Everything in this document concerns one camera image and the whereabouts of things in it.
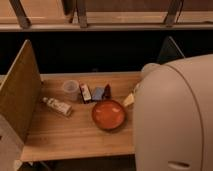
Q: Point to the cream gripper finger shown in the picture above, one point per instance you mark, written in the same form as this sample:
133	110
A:
128	100

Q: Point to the white patterned bottle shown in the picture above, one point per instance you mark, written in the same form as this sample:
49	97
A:
59	106

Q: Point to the dark panel board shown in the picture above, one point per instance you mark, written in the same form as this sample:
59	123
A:
169	51

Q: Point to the small white red box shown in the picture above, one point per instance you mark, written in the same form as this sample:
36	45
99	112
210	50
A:
86	95

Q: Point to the dark red small object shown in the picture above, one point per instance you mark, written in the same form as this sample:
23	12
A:
107	92

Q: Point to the clear plastic cup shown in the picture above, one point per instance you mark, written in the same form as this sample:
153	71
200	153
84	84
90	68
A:
71	89

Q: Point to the orange ceramic bowl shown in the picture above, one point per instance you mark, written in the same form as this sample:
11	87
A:
108	114

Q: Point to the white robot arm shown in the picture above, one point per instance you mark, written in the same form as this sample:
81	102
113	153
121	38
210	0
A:
173	116

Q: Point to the wooden shelf rail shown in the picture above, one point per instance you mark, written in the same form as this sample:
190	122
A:
105	15

